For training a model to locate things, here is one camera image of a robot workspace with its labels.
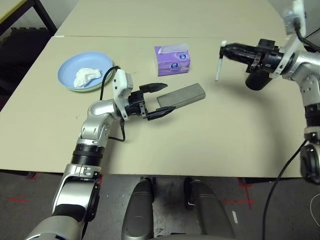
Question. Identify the grey robot leg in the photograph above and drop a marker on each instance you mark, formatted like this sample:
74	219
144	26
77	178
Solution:
137	212
207	215

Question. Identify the purple tissue box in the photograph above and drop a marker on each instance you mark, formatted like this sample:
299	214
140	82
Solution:
172	66

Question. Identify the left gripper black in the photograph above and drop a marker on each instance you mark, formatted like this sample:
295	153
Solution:
136	102

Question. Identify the white tissue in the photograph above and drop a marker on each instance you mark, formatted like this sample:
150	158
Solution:
85	77

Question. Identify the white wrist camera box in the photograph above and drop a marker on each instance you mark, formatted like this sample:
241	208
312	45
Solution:
297	10
120	82

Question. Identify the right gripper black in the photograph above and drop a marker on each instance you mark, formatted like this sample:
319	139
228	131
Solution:
267	57

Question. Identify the grey right robot leg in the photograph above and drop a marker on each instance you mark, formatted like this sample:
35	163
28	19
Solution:
207	215

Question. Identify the blue plastic plate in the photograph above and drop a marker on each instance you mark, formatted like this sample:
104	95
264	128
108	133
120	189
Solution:
85	60

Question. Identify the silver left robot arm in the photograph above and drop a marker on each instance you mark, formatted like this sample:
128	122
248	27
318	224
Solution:
75	190

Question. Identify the grey glasses case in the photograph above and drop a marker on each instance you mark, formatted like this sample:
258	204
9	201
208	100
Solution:
182	97

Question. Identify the white tape strip on table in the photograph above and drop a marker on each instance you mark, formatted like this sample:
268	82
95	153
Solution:
59	36

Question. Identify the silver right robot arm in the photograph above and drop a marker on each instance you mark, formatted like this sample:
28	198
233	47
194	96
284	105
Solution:
310	82

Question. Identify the white marker pen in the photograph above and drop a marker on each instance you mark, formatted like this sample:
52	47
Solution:
218	70

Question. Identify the black foam floor mat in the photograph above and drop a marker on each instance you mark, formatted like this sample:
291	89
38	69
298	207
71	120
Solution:
22	50

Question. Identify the grey left robot leg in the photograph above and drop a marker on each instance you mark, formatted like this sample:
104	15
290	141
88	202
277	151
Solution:
137	212

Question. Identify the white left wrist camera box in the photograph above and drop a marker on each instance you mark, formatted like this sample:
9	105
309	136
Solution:
120	82

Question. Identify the green plastic plate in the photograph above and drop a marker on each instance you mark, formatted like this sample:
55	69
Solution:
80	91

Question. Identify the black framed yellow edged table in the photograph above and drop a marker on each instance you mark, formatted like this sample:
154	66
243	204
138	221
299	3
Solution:
46	18

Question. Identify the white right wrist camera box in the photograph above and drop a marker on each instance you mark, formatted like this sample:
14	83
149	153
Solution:
297	10

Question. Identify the black plastic cup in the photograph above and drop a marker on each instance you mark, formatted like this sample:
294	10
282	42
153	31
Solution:
257	83

